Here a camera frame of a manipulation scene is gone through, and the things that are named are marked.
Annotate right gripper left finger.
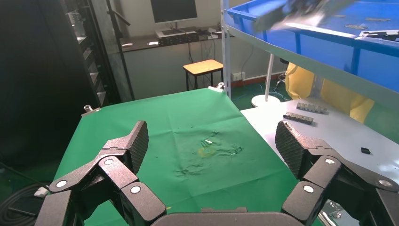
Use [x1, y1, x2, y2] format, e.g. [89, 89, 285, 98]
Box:
[35, 121, 167, 226]

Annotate wooden top stool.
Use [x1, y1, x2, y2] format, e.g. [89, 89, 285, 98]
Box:
[183, 59, 225, 92]

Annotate black stand pole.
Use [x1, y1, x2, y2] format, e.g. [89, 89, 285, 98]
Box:
[106, 0, 135, 101]

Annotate dark office desk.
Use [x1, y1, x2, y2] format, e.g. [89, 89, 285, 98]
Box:
[120, 25, 226, 53]

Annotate grey desktop device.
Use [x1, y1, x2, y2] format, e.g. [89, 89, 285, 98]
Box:
[155, 27, 200, 47]

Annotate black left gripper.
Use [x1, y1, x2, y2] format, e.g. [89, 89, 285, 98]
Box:
[290, 0, 356, 15]

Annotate yellow cloth bag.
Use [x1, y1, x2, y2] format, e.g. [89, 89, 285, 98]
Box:
[284, 62, 375, 124]

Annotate white shelf post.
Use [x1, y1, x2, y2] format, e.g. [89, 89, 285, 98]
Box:
[220, 0, 232, 99]

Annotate galvanized sheet metal bracket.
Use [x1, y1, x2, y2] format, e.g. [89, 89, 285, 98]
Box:
[254, 6, 327, 32]
[355, 29, 399, 42]

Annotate blue plastic bin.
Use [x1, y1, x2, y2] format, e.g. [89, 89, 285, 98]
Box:
[227, 0, 399, 93]

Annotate green table cloth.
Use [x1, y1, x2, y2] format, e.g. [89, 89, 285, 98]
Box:
[53, 88, 323, 226]

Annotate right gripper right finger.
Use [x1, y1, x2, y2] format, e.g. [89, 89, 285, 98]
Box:
[275, 120, 399, 226]

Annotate white round-base stand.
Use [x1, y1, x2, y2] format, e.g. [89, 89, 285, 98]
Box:
[251, 53, 282, 108]

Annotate small grey metal link part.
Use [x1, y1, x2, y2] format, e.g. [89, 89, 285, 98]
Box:
[282, 112, 315, 126]
[296, 102, 329, 115]

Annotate white cable connector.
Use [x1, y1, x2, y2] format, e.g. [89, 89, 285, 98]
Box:
[33, 186, 50, 199]

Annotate black computer monitor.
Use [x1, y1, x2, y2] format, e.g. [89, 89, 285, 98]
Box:
[150, 0, 198, 29]

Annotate black cable bundle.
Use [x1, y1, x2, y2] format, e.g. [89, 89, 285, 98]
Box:
[0, 182, 52, 226]

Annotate dark metal rack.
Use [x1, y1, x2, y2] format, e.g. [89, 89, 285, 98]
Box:
[37, 0, 135, 108]

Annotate silver binder clip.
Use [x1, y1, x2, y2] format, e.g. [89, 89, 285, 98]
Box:
[81, 105, 102, 118]
[207, 82, 226, 94]

